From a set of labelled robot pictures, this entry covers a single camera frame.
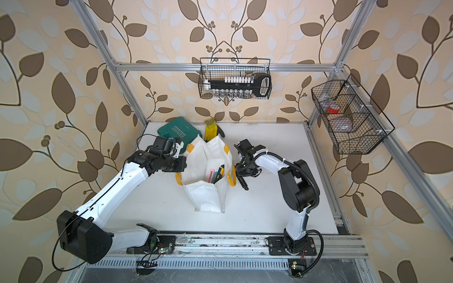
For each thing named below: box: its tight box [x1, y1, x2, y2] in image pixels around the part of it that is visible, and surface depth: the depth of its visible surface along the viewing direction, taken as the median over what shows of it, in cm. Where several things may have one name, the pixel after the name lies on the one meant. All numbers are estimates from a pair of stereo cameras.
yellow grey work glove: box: [204, 117, 225, 143], surface depth 118 cm
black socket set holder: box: [207, 73, 272, 98], surface depth 86 cm
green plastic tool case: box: [156, 116, 203, 154], surface depth 114 cm
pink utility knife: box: [206, 169, 216, 184], surface depth 98 cm
